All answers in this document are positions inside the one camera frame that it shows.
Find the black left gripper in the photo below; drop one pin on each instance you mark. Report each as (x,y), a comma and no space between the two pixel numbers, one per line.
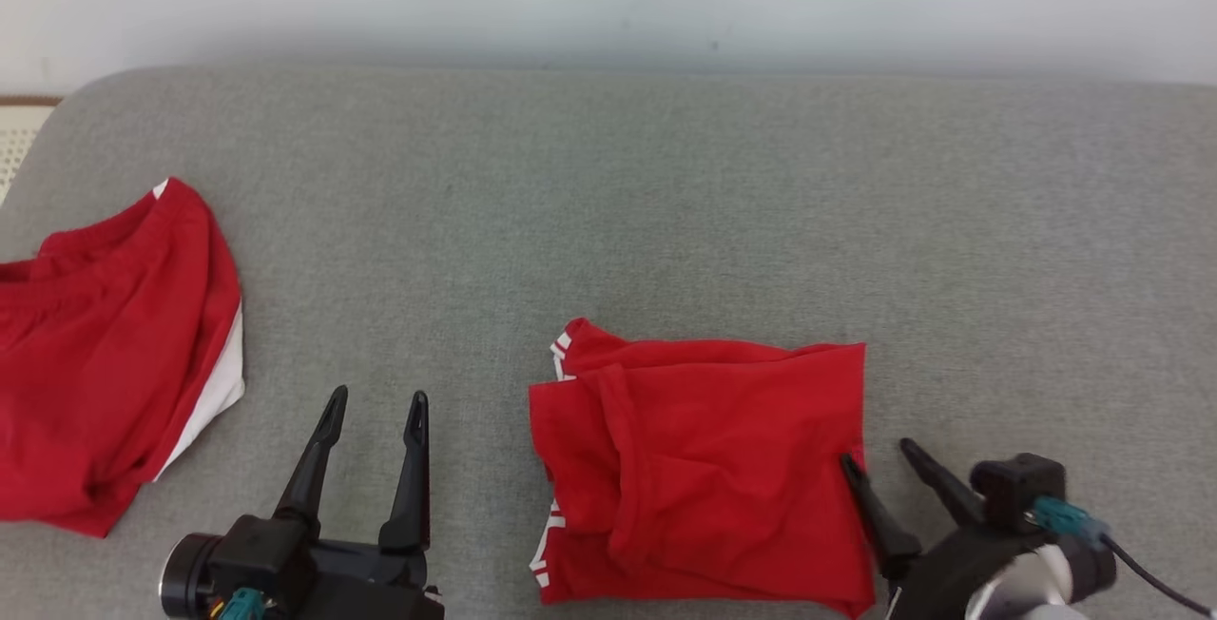
(371,591)

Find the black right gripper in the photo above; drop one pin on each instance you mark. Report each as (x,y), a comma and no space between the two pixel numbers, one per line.
(951,572)

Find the red basketball jersey number 23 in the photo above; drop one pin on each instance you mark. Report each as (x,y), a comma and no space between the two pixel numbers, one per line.
(723,468)

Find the red shorts with white stripe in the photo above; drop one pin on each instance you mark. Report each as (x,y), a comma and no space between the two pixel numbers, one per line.
(105,373)

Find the grey fabric sofa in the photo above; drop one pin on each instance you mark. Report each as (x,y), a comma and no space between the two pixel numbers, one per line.
(666,202)

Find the white perforated floor mat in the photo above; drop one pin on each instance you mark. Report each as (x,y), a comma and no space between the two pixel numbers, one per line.
(17,145)

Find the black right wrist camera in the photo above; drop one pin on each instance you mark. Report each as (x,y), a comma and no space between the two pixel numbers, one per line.
(1013,487)

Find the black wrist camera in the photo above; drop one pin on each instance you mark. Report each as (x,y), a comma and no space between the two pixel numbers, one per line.
(1013,487)
(261,553)

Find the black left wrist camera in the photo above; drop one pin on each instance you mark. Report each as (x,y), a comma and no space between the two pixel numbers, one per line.
(261,553)

